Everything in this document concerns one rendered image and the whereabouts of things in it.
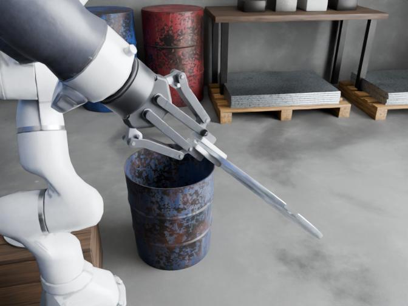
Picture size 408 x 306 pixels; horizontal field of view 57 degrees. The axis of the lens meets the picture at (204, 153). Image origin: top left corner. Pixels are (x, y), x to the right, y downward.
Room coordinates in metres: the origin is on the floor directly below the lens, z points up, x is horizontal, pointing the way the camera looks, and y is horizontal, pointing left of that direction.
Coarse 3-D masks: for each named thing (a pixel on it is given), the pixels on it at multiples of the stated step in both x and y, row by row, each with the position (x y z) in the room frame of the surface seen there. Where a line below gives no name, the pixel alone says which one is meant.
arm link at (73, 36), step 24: (0, 0) 0.38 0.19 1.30; (24, 0) 0.38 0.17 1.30; (48, 0) 0.40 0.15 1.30; (72, 0) 0.42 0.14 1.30; (0, 24) 0.38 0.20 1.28; (24, 24) 0.39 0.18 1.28; (48, 24) 0.39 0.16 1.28; (72, 24) 0.41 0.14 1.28; (96, 24) 0.44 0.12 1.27; (0, 48) 0.43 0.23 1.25; (24, 48) 0.40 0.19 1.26; (48, 48) 0.40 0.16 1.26; (72, 48) 0.41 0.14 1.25; (96, 48) 0.42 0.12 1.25; (72, 72) 0.41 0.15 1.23
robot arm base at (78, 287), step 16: (96, 272) 0.78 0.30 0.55; (48, 288) 0.69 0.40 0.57; (64, 288) 0.69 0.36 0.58; (80, 288) 0.71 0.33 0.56; (96, 288) 0.73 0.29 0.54; (112, 288) 0.75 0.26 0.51; (48, 304) 0.71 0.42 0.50; (64, 304) 0.68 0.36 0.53; (80, 304) 0.70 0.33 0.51; (96, 304) 0.71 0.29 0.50; (112, 304) 0.73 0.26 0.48
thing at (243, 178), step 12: (204, 144) 0.56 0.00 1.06; (216, 156) 0.52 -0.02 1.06; (228, 168) 0.52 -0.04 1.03; (240, 180) 0.64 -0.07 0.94; (252, 180) 0.48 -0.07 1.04; (264, 192) 0.46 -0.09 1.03; (276, 204) 0.48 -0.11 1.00; (288, 216) 0.55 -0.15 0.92; (300, 216) 0.46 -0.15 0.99; (312, 228) 0.46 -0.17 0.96
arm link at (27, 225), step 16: (16, 192) 0.75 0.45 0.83; (32, 192) 0.75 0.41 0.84; (0, 208) 0.70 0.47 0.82; (16, 208) 0.70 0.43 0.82; (32, 208) 0.71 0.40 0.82; (0, 224) 0.68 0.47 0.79; (16, 224) 0.68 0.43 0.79; (32, 224) 0.69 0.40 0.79; (16, 240) 0.69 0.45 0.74; (32, 240) 0.69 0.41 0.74; (48, 240) 0.72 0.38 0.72; (64, 240) 0.74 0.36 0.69; (48, 256) 0.69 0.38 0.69; (64, 256) 0.71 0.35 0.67; (80, 256) 0.75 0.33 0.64; (48, 272) 0.69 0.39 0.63; (64, 272) 0.70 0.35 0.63; (80, 272) 0.73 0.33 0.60
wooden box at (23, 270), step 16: (0, 240) 1.13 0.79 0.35; (80, 240) 1.13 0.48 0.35; (96, 240) 1.29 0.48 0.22; (0, 256) 1.05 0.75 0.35; (16, 256) 1.05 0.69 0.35; (32, 256) 1.05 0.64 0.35; (96, 256) 1.20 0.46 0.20; (0, 272) 1.02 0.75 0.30; (16, 272) 1.03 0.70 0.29; (32, 272) 1.04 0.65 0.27; (0, 288) 1.02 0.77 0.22; (16, 288) 1.03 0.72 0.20; (32, 288) 1.04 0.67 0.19; (0, 304) 1.01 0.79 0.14; (16, 304) 1.02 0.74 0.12; (32, 304) 1.04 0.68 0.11
